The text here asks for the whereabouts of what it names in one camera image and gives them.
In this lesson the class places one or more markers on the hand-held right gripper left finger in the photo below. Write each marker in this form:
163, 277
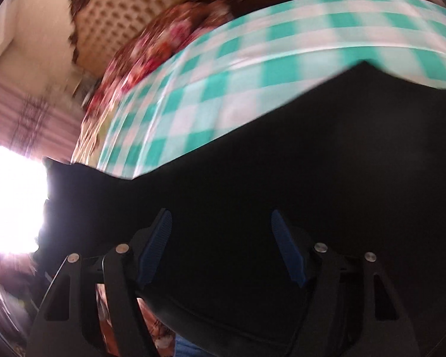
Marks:
156, 245

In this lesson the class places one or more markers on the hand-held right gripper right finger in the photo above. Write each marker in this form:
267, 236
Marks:
288, 249

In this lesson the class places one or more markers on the black pants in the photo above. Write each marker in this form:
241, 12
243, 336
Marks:
282, 156

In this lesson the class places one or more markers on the person's blue jeans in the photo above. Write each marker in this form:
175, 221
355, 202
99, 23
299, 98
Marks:
187, 349

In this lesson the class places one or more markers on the green white checkered cloth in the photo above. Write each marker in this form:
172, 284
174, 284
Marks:
226, 100

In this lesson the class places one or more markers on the pink patterned curtain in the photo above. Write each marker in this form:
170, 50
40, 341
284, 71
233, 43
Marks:
41, 119

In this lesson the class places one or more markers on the floral quilt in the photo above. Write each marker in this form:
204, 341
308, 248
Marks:
152, 44

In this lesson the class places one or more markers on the tufted tan bed headboard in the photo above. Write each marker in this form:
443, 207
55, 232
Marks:
133, 3

